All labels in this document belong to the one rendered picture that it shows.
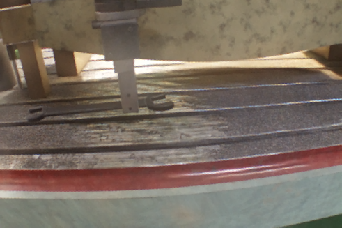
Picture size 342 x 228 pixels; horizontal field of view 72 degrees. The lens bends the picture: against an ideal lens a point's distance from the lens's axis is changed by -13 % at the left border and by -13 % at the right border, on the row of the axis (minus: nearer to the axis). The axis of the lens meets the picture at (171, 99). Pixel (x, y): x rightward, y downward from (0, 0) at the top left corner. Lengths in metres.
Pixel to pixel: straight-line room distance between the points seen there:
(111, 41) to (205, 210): 0.26
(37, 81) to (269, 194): 0.55
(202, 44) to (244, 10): 0.11
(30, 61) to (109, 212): 0.42
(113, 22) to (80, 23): 0.18
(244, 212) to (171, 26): 0.35
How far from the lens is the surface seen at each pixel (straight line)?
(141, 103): 0.45
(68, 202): 0.39
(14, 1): 0.69
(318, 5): 0.61
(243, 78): 0.69
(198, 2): 0.52
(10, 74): 0.83
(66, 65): 0.80
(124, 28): 0.35
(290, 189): 0.41
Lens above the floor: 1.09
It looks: 27 degrees down
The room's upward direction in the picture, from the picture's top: 3 degrees counter-clockwise
